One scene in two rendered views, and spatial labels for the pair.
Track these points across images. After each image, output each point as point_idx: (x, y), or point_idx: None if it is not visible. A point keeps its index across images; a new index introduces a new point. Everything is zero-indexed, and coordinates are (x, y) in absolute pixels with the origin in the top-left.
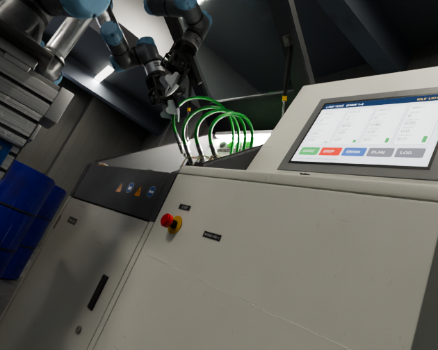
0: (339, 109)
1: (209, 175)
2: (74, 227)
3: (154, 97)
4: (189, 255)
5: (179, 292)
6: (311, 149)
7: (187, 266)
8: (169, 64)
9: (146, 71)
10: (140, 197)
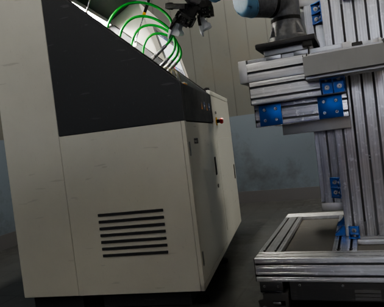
0: (161, 38)
1: (214, 95)
2: (199, 144)
3: (188, 22)
4: (220, 131)
5: (222, 144)
6: (170, 65)
7: (220, 135)
8: (211, 16)
9: (199, 0)
10: (208, 111)
